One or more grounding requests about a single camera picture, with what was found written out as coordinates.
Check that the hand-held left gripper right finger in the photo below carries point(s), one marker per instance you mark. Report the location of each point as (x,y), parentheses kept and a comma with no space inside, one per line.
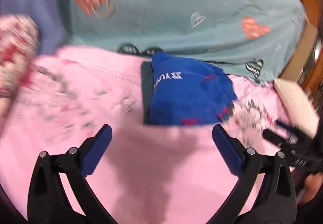
(227,149)

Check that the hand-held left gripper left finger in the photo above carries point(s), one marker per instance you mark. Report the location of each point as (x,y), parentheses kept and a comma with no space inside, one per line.
(97,149)

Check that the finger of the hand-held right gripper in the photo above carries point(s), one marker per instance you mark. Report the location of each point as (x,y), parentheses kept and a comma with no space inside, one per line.
(275,138)
(286,125)

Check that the blue and red pants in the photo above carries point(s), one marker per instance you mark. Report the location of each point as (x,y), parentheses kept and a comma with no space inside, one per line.
(186,95)

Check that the person's right hand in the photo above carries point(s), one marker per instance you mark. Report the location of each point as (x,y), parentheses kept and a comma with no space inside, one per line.
(314,186)

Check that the cream quilted pillow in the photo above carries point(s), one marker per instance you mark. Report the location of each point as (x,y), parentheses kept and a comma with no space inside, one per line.
(295,102)

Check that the pink floral bed sheet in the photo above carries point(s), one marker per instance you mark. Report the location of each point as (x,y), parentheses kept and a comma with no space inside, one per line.
(75,112)

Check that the dark folded garment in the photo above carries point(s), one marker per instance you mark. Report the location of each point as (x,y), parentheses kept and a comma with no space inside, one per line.
(146,92)

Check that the wooden headboard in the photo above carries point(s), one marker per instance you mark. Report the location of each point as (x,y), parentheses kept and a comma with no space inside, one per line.
(306,44)

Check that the red floral quilt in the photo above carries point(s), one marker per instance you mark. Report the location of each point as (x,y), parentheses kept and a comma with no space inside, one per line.
(15,57)

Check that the teal heart-print pillow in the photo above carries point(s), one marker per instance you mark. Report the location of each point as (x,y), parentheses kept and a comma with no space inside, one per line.
(176,6)

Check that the purple plaid pillow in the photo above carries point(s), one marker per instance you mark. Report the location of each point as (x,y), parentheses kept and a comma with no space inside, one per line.
(32,6)

